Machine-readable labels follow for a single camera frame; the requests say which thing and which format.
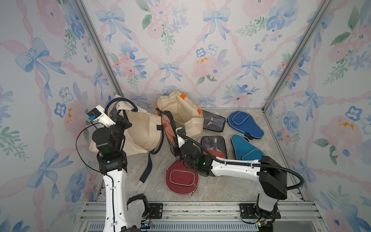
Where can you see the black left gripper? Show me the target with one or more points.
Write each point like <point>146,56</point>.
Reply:
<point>122,123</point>

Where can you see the clear case red paddle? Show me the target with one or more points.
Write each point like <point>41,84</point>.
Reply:
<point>169,126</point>
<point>215,145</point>

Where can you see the red pouch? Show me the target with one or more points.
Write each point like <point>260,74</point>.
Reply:
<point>180,180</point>

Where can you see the canvas bag navy handles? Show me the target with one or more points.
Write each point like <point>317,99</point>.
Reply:
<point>146,134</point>

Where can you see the canvas bag orange handles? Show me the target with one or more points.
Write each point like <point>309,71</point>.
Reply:
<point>185,113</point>

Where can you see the black paddle case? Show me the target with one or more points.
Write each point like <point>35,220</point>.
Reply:
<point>213,122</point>

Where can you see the teal paddle case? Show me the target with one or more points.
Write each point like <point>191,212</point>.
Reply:
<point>244,150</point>

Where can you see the blue paddle case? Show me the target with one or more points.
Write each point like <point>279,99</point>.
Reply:
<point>245,124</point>

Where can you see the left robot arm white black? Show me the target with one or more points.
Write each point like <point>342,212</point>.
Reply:
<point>122,214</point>

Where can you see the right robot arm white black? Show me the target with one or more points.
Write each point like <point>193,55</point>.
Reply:
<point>265,171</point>

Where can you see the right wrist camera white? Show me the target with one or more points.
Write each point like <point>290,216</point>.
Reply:
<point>181,140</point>

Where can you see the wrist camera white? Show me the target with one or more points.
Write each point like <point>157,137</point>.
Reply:
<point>98,115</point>
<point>181,140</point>

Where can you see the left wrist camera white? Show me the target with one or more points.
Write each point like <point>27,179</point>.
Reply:
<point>98,115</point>

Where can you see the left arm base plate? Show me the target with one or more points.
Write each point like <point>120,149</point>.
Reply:
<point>155,211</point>

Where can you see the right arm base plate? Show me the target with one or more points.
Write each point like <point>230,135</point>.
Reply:
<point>251,211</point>

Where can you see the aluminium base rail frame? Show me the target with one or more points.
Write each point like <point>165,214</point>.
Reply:
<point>225,217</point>

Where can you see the aluminium corner post left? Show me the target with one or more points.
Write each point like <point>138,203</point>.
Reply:
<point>87,23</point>

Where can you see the aluminium corner post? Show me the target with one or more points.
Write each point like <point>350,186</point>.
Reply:
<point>308,33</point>
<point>87,23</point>

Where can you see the aluminium corner post right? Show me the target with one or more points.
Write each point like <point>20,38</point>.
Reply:
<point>308,33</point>

